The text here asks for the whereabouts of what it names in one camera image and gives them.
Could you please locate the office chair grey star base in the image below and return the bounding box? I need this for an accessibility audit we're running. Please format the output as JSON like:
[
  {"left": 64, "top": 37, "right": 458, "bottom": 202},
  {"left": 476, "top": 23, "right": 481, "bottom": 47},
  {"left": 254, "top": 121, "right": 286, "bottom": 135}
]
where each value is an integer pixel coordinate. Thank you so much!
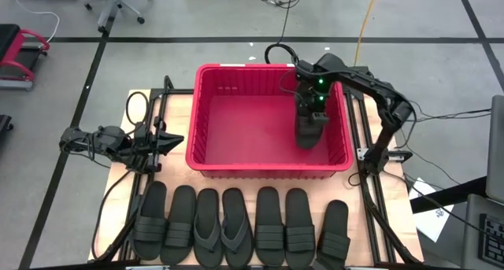
[{"left": 57, "top": 0, "right": 153, "bottom": 34}]

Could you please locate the black coiled floor cable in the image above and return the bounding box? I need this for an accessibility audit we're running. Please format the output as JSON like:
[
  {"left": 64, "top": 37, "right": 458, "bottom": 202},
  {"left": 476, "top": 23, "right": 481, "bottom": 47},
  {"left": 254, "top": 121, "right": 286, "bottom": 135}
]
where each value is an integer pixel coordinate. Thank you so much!
[{"left": 264, "top": 0, "right": 299, "bottom": 68}]

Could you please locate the black computer keyboard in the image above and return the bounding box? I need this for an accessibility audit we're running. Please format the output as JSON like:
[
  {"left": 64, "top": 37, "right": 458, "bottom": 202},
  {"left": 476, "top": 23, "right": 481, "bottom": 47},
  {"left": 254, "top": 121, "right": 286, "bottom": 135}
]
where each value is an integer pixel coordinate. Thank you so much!
[{"left": 478, "top": 213, "right": 504, "bottom": 269}]

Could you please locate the black flip-flop sandal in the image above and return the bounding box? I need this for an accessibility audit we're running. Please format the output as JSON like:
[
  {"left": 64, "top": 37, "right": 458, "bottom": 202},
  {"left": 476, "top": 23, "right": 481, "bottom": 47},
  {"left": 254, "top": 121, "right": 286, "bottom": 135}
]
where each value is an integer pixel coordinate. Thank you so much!
[
  {"left": 220, "top": 187, "right": 255, "bottom": 269},
  {"left": 192, "top": 188, "right": 225, "bottom": 269}
]

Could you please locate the white floor cable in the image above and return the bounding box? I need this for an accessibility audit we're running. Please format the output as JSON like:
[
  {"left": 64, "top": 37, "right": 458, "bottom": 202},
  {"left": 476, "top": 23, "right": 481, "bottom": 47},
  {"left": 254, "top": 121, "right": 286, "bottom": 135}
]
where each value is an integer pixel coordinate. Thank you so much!
[{"left": 9, "top": 0, "right": 61, "bottom": 45}]

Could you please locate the yellow cable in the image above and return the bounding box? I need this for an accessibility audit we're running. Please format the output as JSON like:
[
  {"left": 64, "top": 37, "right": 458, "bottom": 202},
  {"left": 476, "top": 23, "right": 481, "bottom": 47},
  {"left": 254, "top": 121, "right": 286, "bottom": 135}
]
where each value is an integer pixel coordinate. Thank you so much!
[{"left": 353, "top": 0, "right": 380, "bottom": 66}]

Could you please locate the black rubber slide sandal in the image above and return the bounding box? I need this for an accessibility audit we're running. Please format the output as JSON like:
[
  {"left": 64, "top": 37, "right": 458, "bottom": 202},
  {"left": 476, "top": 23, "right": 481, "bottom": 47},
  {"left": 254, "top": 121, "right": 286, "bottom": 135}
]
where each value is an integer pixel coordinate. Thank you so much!
[
  {"left": 283, "top": 187, "right": 317, "bottom": 270},
  {"left": 131, "top": 180, "right": 169, "bottom": 261},
  {"left": 159, "top": 184, "right": 197, "bottom": 265},
  {"left": 316, "top": 199, "right": 351, "bottom": 270},
  {"left": 254, "top": 186, "right": 287, "bottom": 268},
  {"left": 295, "top": 108, "right": 326, "bottom": 150}
]

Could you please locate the red plastic ribbed bin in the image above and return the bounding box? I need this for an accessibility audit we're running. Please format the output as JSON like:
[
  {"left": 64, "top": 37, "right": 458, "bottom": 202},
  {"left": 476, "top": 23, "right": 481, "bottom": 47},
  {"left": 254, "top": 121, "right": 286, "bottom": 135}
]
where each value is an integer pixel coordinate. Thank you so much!
[{"left": 184, "top": 63, "right": 354, "bottom": 180}]

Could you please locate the white paper sheet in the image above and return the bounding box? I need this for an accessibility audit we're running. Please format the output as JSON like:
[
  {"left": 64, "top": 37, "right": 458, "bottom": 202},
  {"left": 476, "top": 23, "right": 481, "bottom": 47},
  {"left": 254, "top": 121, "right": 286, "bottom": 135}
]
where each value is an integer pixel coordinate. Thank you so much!
[{"left": 409, "top": 177, "right": 454, "bottom": 243}]

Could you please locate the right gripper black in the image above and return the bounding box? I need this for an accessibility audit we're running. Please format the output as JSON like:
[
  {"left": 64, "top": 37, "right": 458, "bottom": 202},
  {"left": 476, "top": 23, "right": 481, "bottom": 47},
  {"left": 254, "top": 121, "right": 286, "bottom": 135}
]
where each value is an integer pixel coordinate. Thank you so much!
[{"left": 295, "top": 89, "right": 331, "bottom": 125}]

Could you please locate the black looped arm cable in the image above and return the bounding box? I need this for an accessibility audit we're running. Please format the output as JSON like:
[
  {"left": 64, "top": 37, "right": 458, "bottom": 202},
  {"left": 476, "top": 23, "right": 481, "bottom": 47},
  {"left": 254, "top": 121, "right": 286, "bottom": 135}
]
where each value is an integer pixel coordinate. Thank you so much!
[{"left": 124, "top": 91, "right": 150, "bottom": 128}]

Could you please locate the long black cable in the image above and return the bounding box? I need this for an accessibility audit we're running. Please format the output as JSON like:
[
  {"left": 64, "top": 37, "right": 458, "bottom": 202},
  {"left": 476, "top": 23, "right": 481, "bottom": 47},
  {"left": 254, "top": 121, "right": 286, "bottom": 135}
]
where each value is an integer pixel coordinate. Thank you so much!
[{"left": 91, "top": 169, "right": 135, "bottom": 261}]

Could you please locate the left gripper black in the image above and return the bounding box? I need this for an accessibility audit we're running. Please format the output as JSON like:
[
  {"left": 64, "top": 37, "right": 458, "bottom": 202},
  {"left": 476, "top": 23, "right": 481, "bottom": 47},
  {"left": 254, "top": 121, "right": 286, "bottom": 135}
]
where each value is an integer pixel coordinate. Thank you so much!
[{"left": 128, "top": 116, "right": 185, "bottom": 173}]

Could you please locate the black diagonal bar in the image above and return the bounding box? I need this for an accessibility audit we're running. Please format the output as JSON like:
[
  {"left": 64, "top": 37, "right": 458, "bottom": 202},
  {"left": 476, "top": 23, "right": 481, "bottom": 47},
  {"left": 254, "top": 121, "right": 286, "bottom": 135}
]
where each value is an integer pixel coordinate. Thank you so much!
[{"left": 409, "top": 175, "right": 489, "bottom": 215}]

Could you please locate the black aluminium frame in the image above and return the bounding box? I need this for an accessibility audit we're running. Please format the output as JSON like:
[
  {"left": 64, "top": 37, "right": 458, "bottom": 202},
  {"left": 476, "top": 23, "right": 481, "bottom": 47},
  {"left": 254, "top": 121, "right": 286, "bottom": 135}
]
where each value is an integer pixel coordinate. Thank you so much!
[
  {"left": 338, "top": 65, "right": 424, "bottom": 265},
  {"left": 90, "top": 75, "right": 196, "bottom": 263}
]

